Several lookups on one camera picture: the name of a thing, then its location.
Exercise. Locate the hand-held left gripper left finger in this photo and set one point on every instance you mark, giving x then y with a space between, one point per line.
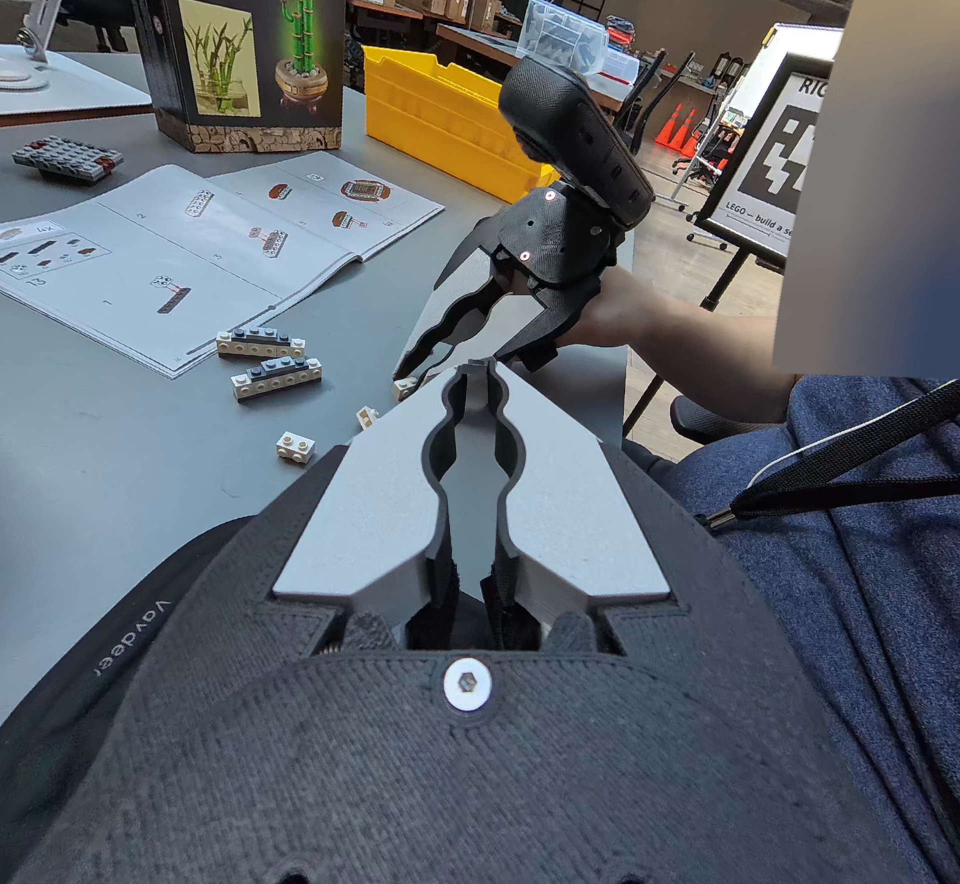
360 524

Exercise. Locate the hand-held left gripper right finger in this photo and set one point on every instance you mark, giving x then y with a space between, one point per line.
585 524

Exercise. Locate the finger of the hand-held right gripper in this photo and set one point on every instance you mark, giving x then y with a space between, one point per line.
502 329
450 306

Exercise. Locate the white lego beam grey plates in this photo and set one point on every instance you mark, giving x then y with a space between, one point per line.
276 378
260 345

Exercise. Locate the person's right forearm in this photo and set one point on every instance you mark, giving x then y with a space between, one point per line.
720 359

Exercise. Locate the lego instruction booklet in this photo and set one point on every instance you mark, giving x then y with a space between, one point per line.
225 246

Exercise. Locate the black bamboo lego box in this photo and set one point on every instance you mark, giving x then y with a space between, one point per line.
225 36

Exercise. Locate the grey lego base assembly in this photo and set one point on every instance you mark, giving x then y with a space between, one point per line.
67 158

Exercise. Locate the person's right hand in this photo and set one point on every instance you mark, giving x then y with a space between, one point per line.
615 314

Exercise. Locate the orange traffic cone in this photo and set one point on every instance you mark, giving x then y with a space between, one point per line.
667 130
690 141

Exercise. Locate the black mesh chair armrest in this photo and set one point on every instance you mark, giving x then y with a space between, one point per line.
697 423

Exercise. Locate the yellow plastic bin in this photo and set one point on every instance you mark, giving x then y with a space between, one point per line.
442 119

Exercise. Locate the clear plastic storage box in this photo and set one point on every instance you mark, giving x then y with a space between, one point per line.
562 33

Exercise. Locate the black framed marker sign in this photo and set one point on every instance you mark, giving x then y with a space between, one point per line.
772 149

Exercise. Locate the black padded wrist rest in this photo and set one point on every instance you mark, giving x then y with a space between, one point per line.
90 636

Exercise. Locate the person's navy sweatshirt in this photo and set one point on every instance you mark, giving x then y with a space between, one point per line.
862 636

